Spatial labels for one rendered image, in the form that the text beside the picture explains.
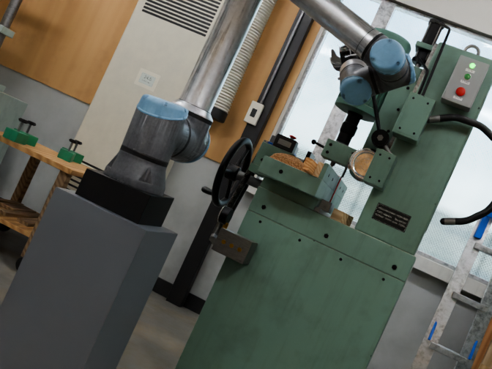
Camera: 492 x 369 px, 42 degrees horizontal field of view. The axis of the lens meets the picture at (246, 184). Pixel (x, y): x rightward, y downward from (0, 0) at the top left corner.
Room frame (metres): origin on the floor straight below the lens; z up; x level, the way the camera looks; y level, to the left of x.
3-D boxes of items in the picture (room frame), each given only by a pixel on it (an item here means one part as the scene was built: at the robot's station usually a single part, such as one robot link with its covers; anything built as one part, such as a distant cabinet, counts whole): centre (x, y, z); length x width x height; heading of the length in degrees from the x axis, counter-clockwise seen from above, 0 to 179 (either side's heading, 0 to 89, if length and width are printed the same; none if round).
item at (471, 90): (2.16, -0.53, 1.40); 0.10 x 0.06 x 0.16; 74
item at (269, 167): (2.41, -0.15, 0.87); 0.61 x 0.30 x 0.06; 164
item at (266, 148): (2.43, -0.07, 0.91); 0.15 x 0.14 x 0.09; 164
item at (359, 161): (2.23, -0.35, 1.02); 0.12 x 0.03 x 0.12; 74
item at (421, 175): (2.31, -0.54, 1.16); 0.22 x 0.22 x 0.72; 74
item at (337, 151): (2.38, -0.28, 1.03); 0.14 x 0.07 x 0.09; 74
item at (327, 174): (2.37, -0.29, 0.93); 0.60 x 0.02 x 0.06; 164
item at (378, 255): (2.35, -0.38, 0.76); 0.57 x 0.45 x 0.09; 74
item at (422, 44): (2.35, -0.39, 1.53); 0.08 x 0.08 x 0.17; 74
